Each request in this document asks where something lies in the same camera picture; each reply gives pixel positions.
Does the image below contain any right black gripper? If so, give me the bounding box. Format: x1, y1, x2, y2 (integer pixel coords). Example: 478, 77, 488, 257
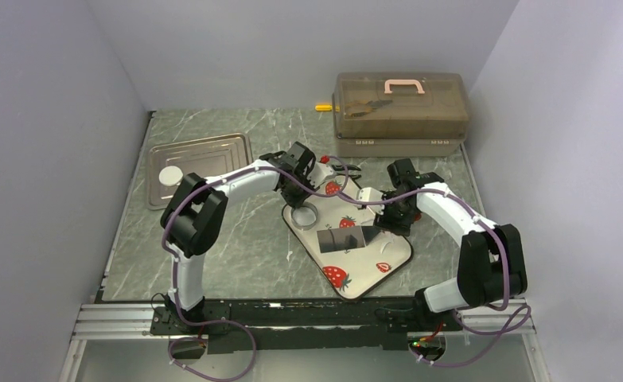
373, 192, 415, 237

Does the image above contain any round metal cutter ring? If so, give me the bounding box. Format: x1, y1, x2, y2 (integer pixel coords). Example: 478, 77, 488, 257
290, 204, 320, 230

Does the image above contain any spatula with wooden handle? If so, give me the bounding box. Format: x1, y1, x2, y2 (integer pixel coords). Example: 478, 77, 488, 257
317, 225, 381, 253

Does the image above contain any strawberry pattern white tray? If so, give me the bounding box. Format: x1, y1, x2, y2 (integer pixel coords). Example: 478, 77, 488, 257
282, 196, 414, 301

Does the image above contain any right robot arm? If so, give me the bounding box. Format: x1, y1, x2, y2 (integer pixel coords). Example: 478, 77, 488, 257
375, 159, 528, 330

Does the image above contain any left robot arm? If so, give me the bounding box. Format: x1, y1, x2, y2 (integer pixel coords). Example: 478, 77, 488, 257
160, 142, 316, 334

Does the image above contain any flat round dough wrapper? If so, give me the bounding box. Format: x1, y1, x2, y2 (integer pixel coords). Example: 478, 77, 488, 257
158, 166, 184, 187

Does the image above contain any yellow small object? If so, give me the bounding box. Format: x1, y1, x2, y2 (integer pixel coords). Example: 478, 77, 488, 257
314, 103, 334, 112

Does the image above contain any steel baking tray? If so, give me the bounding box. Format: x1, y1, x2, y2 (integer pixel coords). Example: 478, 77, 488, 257
145, 133, 252, 210

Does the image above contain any brown translucent tool box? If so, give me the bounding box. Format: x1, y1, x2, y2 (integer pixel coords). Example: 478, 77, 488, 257
332, 72, 470, 158

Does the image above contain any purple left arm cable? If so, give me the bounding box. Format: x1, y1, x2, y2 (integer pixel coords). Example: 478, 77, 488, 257
161, 154, 350, 380

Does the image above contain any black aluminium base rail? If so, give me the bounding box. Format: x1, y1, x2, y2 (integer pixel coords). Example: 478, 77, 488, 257
72, 297, 534, 354

